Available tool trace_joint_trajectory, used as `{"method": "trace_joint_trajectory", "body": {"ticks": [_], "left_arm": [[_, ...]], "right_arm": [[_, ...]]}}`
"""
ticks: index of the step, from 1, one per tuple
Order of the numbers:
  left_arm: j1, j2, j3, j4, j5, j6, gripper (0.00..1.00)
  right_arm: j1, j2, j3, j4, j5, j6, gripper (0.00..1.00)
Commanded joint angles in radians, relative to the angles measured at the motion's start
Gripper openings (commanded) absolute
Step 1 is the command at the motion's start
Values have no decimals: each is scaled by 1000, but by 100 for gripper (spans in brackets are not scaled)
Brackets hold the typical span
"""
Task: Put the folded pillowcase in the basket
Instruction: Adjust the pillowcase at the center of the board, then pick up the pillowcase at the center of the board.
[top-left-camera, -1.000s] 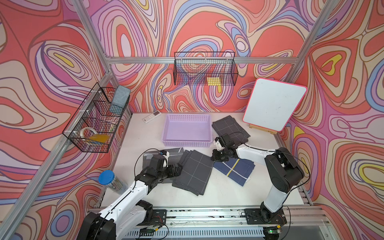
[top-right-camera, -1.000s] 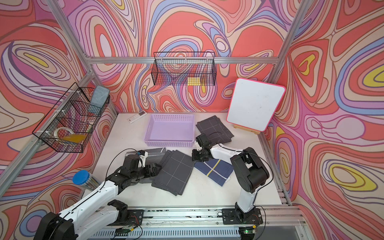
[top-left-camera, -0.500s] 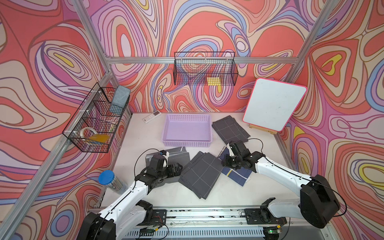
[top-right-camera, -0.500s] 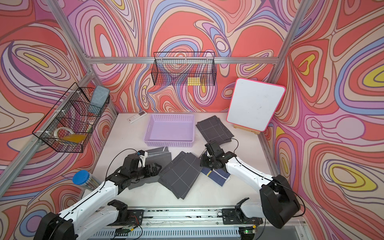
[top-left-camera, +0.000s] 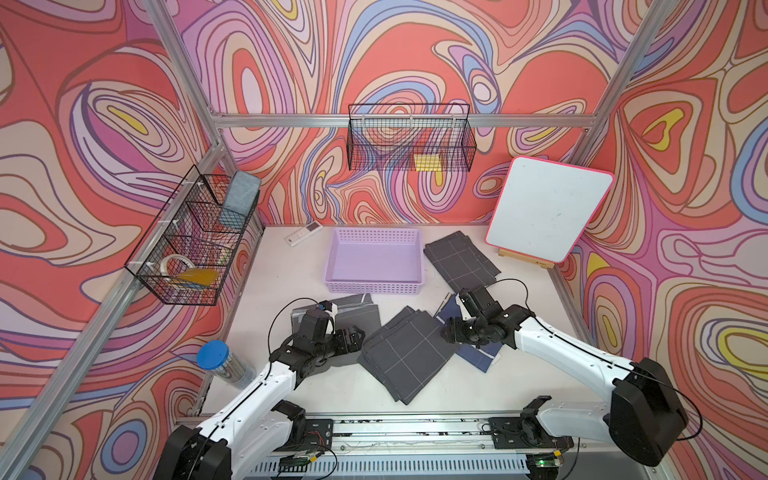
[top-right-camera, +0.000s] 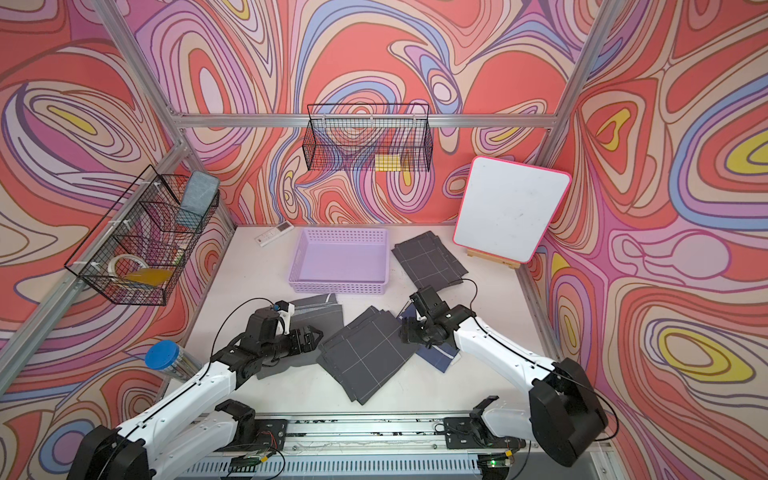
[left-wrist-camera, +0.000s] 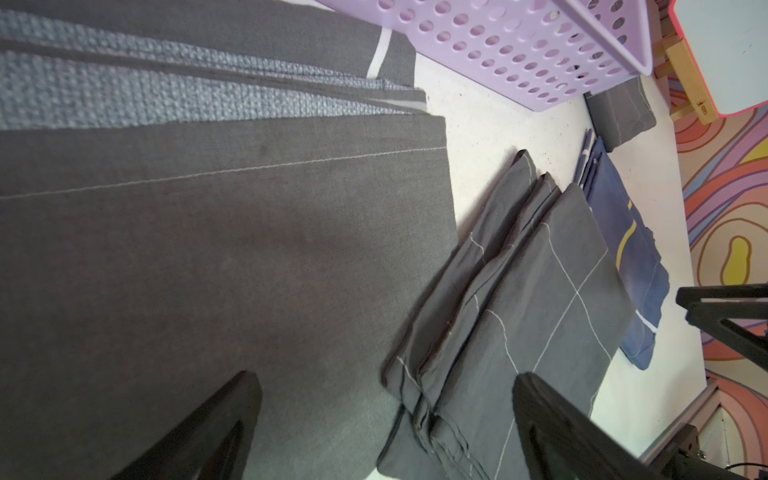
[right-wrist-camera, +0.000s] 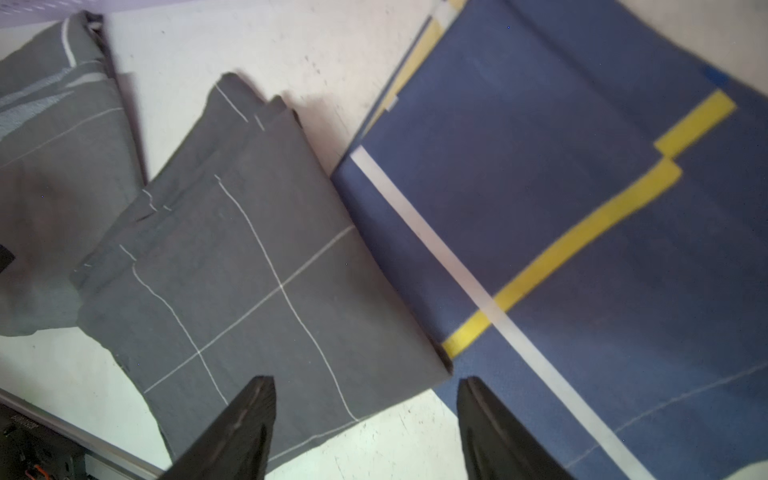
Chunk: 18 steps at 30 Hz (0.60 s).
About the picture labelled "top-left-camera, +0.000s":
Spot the yellow card in basket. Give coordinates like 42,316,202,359
169,268,219,290

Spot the black wire basket left wall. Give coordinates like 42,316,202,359
124,166,260,306

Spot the dark grey checked pillowcase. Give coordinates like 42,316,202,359
358,306,458,405

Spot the purple plastic basket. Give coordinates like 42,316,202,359
323,227,425,295

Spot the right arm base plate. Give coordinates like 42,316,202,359
485,417,575,451

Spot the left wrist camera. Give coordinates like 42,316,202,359
317,300,338,316

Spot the aluminium front rail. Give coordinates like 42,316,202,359
155,410,667,480

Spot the blue-lidded clear jar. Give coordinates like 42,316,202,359
196,340,255,389

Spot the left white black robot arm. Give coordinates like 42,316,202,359
153,301,366,479

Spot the wooden whiteboard stand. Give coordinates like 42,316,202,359
498,248,555,269

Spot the green circuit board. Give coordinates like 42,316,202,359
278,455,316,472

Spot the navy yellow-striped pillowcase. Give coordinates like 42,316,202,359
435,294,502,373

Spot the white remote control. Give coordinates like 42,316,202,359
285,221,323,247

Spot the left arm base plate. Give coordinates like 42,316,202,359
279,419,334,451

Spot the grey sponge block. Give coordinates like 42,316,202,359
218,171,261,230

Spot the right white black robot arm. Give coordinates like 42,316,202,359
441,287,689,466

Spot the yellow sticky note pad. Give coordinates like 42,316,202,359
413,154,443,172

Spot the white tape roll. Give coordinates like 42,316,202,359
159,254,196,278

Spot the plain grey pillowcase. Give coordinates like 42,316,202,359
315,293,382,373

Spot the pink-framed whiteboard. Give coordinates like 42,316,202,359
485,156,615,264

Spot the black wire basket back wall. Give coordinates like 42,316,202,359
346,101,477,173

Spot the dark grey pillowcase at back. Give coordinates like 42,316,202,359
424,231,501,293

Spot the black wire basket wall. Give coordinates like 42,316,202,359
124,166,260,306
346,101,477,173

